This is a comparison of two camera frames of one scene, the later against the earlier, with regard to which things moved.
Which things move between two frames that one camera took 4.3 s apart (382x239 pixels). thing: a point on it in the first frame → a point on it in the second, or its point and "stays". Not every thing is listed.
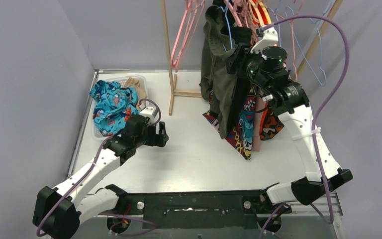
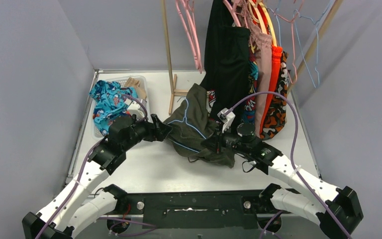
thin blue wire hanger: [225, 11] → [185, 118]
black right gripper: [241, 56] → [215, 143]
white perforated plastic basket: [96, 134] stays
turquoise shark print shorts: [113, 106] stays
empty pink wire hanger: [292, 35] stays
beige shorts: [131, 81] stays
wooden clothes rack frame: [172, 76] stays
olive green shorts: [217, 84] → [191, 125]
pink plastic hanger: [188, 5] → [185, 8]
